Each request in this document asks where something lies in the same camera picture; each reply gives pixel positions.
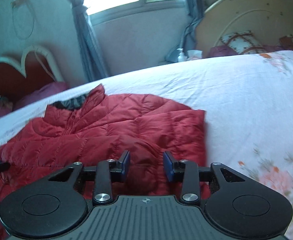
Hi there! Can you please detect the red puffer jacket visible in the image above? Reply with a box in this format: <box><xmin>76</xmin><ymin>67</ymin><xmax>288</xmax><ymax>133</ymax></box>
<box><xmin>0</xmin><ymin>86</ymin><xmax>206</xmax><ymax>239</ymax></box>

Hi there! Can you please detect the purple blanket on side bed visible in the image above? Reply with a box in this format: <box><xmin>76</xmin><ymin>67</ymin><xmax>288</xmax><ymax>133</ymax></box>
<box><xmin>0</xmin><ymin>82</ymin><xmax>69</xmax><ymax>118</ymax></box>

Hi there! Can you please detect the white floral bed sheet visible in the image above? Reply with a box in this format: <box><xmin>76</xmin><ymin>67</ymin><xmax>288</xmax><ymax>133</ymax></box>
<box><xmin>0</xmin><ymin>51</ymin><xmax>293</xmax><ymax>239</ymax></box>

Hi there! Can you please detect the white pump bottle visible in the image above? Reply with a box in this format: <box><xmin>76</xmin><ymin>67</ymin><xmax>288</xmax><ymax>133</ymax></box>
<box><xmin>178</xmin><ymin>48</ymin><xmax>187</xmax><ymax>62</ymax></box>

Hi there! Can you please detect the white tissue box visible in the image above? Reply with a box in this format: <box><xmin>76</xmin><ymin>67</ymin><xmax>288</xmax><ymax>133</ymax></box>
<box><xmin>187</xmin><ymin>50</ymin><xmax>202</xmax><ymax>61</ymax></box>

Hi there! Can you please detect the left grey curtain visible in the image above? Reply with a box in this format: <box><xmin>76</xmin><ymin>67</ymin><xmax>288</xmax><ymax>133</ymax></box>
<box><xmin>67</xmin><ymin>0</ymin><xmax>108</xmax><ymax>82</ymax></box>

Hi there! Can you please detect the grey curtain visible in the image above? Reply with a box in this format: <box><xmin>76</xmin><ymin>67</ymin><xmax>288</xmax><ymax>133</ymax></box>
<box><xmin>67</xmin><ymin>0</ymin><xmax>108</xmax><ymax>82</ymax></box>
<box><xmin>165</xmin><ymin>0</ymin><xmax>205</xmax><ymax>63</ymax></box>

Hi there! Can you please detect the patterned white brown pillow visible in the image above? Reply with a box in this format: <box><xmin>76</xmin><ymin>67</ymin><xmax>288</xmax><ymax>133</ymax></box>
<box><xmin>220</xmin><ymin>30</ymin><xmax>266</xmax><ymax>55</ymax></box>

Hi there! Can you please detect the red patterned pillow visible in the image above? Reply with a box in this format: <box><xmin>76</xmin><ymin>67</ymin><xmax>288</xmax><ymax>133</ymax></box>
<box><xmin>279</xmin><ymin>34</ymin><xmax>293</xmax><ymax>51</ymax></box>

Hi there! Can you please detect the cream round headboard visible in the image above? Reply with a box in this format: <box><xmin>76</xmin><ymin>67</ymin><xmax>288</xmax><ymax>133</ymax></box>
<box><xmin>195</xmin><ymin>0</ymin><xmax>293</xmax><ymax>56</ymax></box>

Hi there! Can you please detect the right grey curtain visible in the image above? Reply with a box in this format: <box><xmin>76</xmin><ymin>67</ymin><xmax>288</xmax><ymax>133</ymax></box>
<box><xmin>165</xmin><ymin>0</ymin><xmax>205</xmax><ymax>63</ymax></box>

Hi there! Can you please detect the wall cable loop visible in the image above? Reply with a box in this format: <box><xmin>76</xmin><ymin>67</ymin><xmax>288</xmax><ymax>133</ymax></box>
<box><xmin>10</xmin><ymin>0</ymin><xmax>36</xmax><ymax>40</ymax></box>

